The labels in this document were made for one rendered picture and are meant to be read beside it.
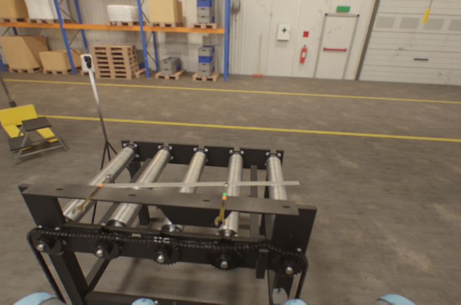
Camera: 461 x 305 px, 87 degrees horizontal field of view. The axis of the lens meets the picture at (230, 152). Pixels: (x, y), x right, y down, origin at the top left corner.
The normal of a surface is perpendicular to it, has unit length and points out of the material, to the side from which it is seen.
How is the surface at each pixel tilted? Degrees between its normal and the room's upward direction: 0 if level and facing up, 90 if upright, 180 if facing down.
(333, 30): 90
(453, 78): 90
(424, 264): 0
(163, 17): 90
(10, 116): 90
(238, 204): 0
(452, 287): 0
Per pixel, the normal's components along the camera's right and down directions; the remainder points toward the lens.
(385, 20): -0.08, 0.48
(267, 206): 0.03, -0.88
